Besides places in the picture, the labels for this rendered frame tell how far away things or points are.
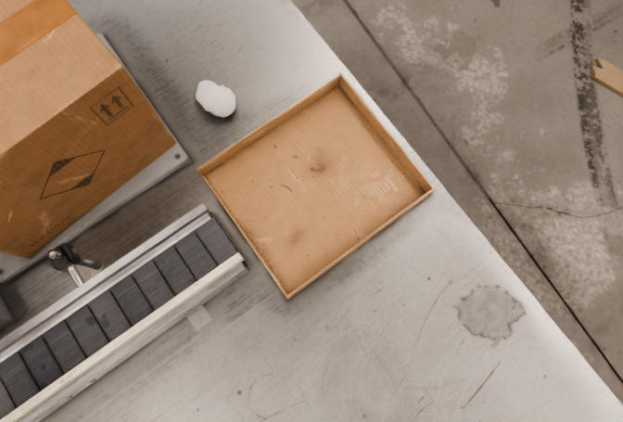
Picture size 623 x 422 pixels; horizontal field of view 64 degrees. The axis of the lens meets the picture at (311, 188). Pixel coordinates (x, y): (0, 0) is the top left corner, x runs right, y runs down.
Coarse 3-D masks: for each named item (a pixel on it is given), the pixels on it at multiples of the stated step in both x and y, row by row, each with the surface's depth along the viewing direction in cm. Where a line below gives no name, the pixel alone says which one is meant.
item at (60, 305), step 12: (204, 204) 72; (192, 216) 71; (168, 228) 71; (180, 228) 71; (156, 240) 70; (132, 252) 70; (144, 252) 70; (120, 264) 69; (96, 276) 69; (108, 276) 69; (84, 288) 69; (60, 300) 68; (72, 300) 68; (48, 312) 68; (60, 312) 69; (24, 324) 67; (36, 324) 67; (12, 336) 67; (24, 336) 68; (0, 348) 66
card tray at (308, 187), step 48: (336, 96) 91; (240, 144) 85; (288, 144) 88; (336, 144) 88; (384, 144) 88; (240, 192) 86; (288, 192) 86; (336, 192) 86; (384, 192) 86; (288, 240) 84; (336, 240) 84; (288, 288) 82
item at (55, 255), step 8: (56, 248) 69; (64, 248) 69; (72, 248) 70; (48, 256) 67; (56, 256) 67; (64, 256) 69; (72, 256) 69; (56, 264) 69; (64, 264) 69; (72, 264) 70; (80, 264) 75; (88, 264) 77; (96, 264) 80; (72, 272) 69; (80, 280) 69
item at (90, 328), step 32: (160, 256) 78; (192, 256) 78; (224, 256) 78; (128, 288) 77; (160, 288) 77; (64, 320) 75; (96, 320) 76; (128, 320) 76; (32, 352) 74; (64, 352) 74; (0, 384) 73; (32, 384) 73; (0, 416) 72
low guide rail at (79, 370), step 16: (240, 256) 75; (224, 272) 75; (192, 288) 73; (176, 304) 73; (144, 320) 72; (128, 336) 72; (96, 352) 71; (112, 352) 72; (80, 368) 70; (64, 384) 70; (32, 400) 69; (16, 416) 69
